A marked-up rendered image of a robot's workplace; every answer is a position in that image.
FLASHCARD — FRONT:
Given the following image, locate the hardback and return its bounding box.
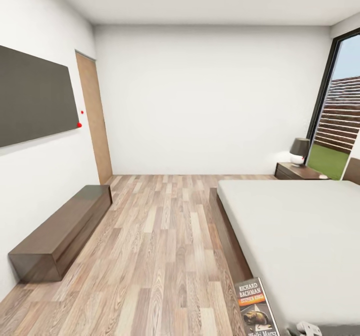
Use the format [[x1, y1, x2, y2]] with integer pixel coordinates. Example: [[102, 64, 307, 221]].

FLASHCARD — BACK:
[[234, 277, 281, 336]]

